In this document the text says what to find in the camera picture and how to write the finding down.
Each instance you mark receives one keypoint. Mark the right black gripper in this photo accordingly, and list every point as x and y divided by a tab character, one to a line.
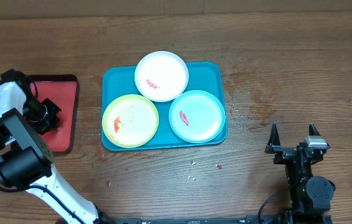
284	152

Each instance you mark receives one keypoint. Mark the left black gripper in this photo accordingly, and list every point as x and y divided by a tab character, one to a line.
52	117

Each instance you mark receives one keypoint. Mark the yellow-green plate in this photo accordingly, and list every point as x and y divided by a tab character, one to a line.
130	121

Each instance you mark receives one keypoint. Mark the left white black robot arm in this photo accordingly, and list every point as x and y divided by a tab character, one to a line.
23	165

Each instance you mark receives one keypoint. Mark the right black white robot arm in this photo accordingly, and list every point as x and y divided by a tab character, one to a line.
310	196

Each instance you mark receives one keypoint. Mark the red tray with dark rim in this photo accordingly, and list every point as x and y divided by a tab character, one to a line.
63	94

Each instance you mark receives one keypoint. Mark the teal plastic tray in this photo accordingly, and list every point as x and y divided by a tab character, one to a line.
119	81

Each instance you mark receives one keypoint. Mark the light blue plate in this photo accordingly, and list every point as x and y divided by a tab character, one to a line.
197	116

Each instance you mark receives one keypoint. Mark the white plate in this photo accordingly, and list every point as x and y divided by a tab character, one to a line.
161	76

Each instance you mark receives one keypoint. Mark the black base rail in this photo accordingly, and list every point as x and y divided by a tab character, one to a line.
249	219

